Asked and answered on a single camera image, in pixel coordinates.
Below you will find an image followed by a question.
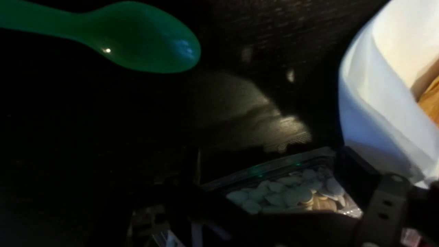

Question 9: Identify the white paper napkin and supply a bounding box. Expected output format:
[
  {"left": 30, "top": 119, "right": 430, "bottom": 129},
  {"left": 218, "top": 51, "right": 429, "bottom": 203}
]
[{"left": 337, "top": 0, "right": 439, "bottom": 187}]

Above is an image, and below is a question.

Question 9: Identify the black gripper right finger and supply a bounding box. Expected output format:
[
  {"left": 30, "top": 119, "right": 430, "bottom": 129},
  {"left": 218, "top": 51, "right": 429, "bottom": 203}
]
[{"left": 333, "top": 146, "right": 415, "bottom": 247}]

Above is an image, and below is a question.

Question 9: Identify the clear plastic seed container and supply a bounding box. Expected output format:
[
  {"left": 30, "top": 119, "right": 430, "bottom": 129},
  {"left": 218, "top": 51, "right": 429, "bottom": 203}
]
[{"left": 200, "top": 146, "right": 364, "bottom": 220}]

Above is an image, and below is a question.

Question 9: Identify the green plastic spoon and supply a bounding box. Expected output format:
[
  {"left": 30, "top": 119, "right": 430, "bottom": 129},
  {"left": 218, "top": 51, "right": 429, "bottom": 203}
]
[{"left": 0, "top": 0, "right": 203, "bottom": 74}]

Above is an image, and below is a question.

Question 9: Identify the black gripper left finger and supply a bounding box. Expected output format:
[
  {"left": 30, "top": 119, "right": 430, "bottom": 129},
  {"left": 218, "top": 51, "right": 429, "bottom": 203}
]
[{"left": 87, "top": 183, "right": 152, "bottom": 247}]

